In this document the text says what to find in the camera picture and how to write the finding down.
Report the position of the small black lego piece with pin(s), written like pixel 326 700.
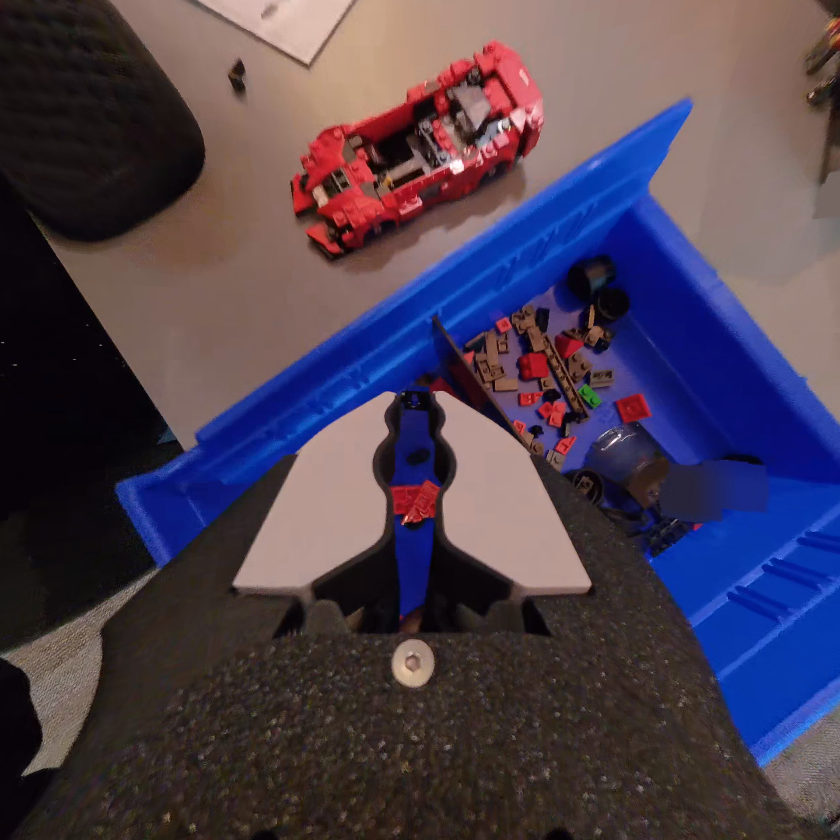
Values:
pixel 237 73

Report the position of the red lego plate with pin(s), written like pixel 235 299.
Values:
pixel 413 502

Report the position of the blue bin with lego pieces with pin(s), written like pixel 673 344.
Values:
pixel 722 367

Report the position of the white instruction sheet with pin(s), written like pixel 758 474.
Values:
pixel 289 19

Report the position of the black lego tyre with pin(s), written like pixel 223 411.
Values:
pixel 587 487
pixel 590 275
pixel 613 305

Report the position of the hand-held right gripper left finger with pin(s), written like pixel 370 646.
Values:
pixel 315 518

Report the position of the pile of small lego pieces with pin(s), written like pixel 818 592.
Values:
pixel 551 380

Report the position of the red lego car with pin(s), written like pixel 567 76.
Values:
pixel 367 170

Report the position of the black mesh chair back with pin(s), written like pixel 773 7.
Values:
pixel 85 118

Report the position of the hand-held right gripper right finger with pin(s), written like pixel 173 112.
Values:
pixel 512 518

